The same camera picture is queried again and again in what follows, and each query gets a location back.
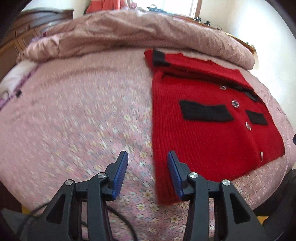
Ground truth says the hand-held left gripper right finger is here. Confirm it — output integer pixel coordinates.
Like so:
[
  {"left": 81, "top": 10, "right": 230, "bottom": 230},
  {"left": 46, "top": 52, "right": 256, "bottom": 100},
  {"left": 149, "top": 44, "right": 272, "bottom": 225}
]
[{"left": 167, "top": 150, "right": 269, "bottom": 241}]

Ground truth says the pink floral bed sheet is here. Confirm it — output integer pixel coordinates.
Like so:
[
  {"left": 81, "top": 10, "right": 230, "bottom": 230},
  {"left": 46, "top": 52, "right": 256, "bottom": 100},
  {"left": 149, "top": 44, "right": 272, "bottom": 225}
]
[{"left": 0, "top": 54, "right": 293, "bottom": 241}]

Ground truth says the dark wooden headboard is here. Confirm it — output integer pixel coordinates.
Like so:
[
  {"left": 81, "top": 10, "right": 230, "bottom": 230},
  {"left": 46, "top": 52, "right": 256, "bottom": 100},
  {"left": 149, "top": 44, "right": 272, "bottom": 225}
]
[{"left": 0, "top": 9, "right": 75, "bottom": 68}]

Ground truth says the person's dark clothing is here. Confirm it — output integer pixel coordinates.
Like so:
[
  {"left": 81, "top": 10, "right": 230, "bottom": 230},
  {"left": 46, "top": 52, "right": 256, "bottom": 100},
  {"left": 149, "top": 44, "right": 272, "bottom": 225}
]
[{"left": 254, "top": 169, "right": 296, "bottom": 241}]

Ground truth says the white purple printed pillow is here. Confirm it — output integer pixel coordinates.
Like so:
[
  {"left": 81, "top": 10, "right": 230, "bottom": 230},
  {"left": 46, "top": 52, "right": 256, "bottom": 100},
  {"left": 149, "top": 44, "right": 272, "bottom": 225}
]
[{"left": 0, "top": 61, "right": 40, "bottom": 110}]

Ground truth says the black cable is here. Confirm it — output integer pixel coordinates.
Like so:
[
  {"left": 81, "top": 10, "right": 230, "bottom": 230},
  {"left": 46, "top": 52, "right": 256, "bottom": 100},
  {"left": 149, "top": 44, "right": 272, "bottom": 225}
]
[{"left": 20, "top": 201, "right": 139, "bottom": 241}]

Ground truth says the cream and red curtain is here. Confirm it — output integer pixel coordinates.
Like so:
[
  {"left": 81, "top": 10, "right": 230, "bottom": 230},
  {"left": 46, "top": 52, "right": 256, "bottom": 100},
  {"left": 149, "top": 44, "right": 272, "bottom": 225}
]
[{"left": 85, "top": 0, "right": 128, "bottom": 15}]

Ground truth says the red knit cardigan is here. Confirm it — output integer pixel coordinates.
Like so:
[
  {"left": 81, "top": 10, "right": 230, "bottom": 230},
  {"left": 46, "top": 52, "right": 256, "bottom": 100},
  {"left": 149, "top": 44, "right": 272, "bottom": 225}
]
[{"left": 144, "top": 49, "right": 285, "bottom": 206}]

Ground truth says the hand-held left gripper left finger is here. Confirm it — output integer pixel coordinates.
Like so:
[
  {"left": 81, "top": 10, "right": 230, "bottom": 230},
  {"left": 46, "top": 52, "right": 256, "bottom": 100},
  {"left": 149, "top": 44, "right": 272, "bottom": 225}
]
[{"left": 30, "top": 150, "right": 129, "bottom": 241}]

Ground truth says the rolled pink floral duvet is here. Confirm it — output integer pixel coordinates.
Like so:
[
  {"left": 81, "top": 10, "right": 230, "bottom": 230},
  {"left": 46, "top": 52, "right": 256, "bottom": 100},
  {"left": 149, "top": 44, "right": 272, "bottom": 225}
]
[{"left": 17, "top": 10, "right": 256, "bottom": 71}]

